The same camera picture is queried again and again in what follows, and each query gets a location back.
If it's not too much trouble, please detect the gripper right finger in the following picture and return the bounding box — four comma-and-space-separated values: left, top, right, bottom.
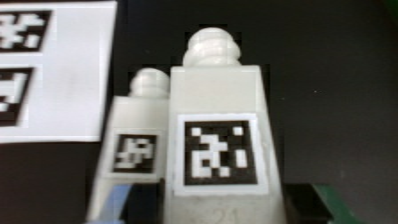
283, 183, 358, 224

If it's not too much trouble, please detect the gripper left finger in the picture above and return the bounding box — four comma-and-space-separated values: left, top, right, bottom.
86, 184, 163, 224

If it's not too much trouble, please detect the white table leg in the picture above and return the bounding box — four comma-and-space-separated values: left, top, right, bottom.
84, 67, 173, 224
163, 28, 287, 224

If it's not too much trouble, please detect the white marker sheet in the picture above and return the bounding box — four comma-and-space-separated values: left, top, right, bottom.
0, 0, 116, 144

